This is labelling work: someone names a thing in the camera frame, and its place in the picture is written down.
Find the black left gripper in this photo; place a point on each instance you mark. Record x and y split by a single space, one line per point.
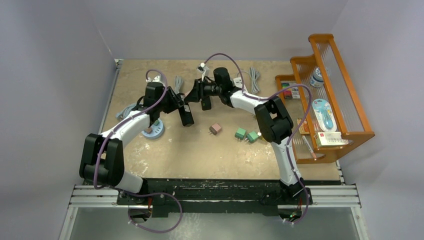
175 102

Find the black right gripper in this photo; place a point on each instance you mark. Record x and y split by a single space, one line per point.
197 92

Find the black strip with green USB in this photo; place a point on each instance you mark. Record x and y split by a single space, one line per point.
206 103

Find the black strip with pink plugs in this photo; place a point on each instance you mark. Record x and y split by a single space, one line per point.
186 116

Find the light blue round socket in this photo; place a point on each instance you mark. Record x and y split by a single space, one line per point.
158 130

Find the white power strip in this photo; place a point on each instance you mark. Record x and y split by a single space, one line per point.
237 81

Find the green plug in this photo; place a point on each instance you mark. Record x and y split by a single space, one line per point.
240 133

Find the green plug adapter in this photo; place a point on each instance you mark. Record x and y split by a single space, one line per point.
252 137

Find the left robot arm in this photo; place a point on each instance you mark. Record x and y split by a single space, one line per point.
145 112

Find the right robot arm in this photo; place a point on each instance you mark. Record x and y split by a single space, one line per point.
273 119

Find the colourful box on rack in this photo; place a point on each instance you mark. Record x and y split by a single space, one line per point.
291 93

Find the orange card on rack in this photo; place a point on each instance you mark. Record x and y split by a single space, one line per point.
304 128

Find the white pen on rack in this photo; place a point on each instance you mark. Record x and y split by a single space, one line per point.
309 147

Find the blue packaged item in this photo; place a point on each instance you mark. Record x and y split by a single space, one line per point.
324 115

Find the orange wooden rack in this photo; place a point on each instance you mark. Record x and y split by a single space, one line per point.
338 90

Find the white box on rack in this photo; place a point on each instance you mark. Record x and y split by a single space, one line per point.
330 139

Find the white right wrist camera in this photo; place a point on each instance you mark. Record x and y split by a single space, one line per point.
204 70

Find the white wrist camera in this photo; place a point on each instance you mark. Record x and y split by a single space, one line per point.
204 70
157 78

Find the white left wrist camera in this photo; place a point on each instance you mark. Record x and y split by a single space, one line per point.
157 78

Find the aluminium table edge rail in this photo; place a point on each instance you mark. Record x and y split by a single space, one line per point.
102 99

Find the black aluminium robot base frame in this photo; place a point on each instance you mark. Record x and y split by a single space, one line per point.
218 196

